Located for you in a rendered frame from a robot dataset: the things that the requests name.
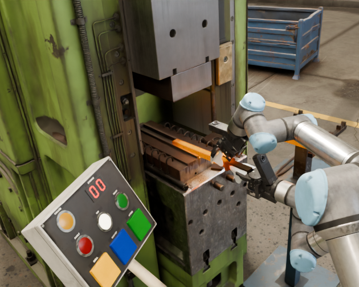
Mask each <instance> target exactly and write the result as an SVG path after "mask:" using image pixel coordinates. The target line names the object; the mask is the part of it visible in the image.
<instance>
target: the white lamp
mask: <svg viewBox="0 0 359 287"><path fill-rule="evenodd" d="M99 224H100V226H101V227H102V228H103V229H108V228H109V227H110V226H111V219H110V217H109V216H108V215H106V214H102V215H101V216H100V218H99Z"/></svg>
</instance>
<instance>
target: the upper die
mask: <svg viewBox="0 0 359 287"><path fill-rule="evenodd" d="M132 75H133V83H134V87H135V88H137V89H139V90H142V91H144V92H148V93H150V94H153V95H155V96H158V97H161V98H163V99H166V100H169V101H172V102H174V101H177V100H179V99H181V98H183V97H186V96H188V95H190V94H192V93H195V92H197V91H200V90H201V89H204V88H206V87H209V86H211V85H212V81H211V61H206V62H205V63H203V64H201V65H198V66H196V67H193V68H191V69H187V70H185V71H183V72H180V73H177V74H175V73H173V75H172V76H169V77H167V78H165V79H162V80H157V79H154V78H151V77H148V76H145V75H141V74H139V73H135V72H132Z"/></svg>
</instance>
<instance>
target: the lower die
mask: <svg viewBox="0 0 359 287"><path fill-rule="evenodd" d="M143 124H144V125H146V126H149V127H151V128H153V129H155V130H158V131H159V132H161V133H164V134H166V135H168V136H171V137H173V138H175V139H179V140H182V141H185V142H187V143H190V144H192V145H195V146H198V147H200V148H203V149H205V150H208V151H210V152H211V151H212V150H213V147H211V146H207V147H206V144H204V143H201V142H200V143H198V141H197V140H194V139H192V140H191V138H190V137H188V136H185V137H184V136H183V134H181V133H178V134H177V132H176V131H174V130H172V131H170V129H169V128H167V127H165V128H164V126H163V125H160V124H158V123H156V122H154V121H151V120H150V121H148V122H146V123H143V122H142V123H140V126H141V125H143ZM140 132H141V139H142V142H144V143H145V147H146V146H148V145H150V146H151V147H152V150H150V147H147V148H146V156H147V161H148V163H149V164H151V165H152V156H151V153H152V151H153V150H154V149H158V151H159V154H157V151H156V150H155V151H154V152H153V160H154V165H155V167H157V168H158V169H159V168H160V167H159V161H158V156H159V155H160V154H161V153H165V154H166V157H164V154H162V155H161V156H160V163H161V168H162V171H164V172H166V159H167V157H169V156H172V157H173V162H172V159H171V158H169V159H168V172H169V174H170V175H171V176H173V177H175V178H176V179H178V180H180V181H182V182H183V183H184V182H186V181H188V180H189V179H191V178H192V177H194V176H196V175H197V174H199V173H201V172H202V171H204V170H206V169H207V168H209V167H210V166H212V163H211V161H208V160H206V159H204V158H201V157H200V158H199V156H198V155H196V154H194V153H192V152H190V151H188V150H186V149H184V148H182V147H180V146H177V145H175V144H173V143H171V142H169V141H167V140H165V139H163V138H161V137H158V136H156V135H154V134H152V133H150V132H147V131H146V130H144V129H141V128H140ZM142 147H143V152H144V150H145V147H144V144H142ZM142 157H143V160H144V161H146V160H145V152H144V154H143V155H142ZM196 172H197V173H196ZM195 173H196V175H195Z"/></svg>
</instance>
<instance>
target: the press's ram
mask: <svg viewBox="0 0 359 287"><path fill-rule="evenodd" d="M122 3H123V11H124V19H125V27H126V31H127V39H128V47H129V55H130V63H131V67H132V72H135V73H139V74H141V75H145V76H148V77H151V78H154V79H157V80H162V79H165V78H167V77H169V76H172V75H173V73H175V74H177V73H180V72H183V71H185V70H187V69H191V68H193V67H196V66H198V65H201V64H203V63H205V62H206V61H207V62H209V61H211V60H214V59H216V58H219V57H220V50H219V8H218V0H122Z"/></svg>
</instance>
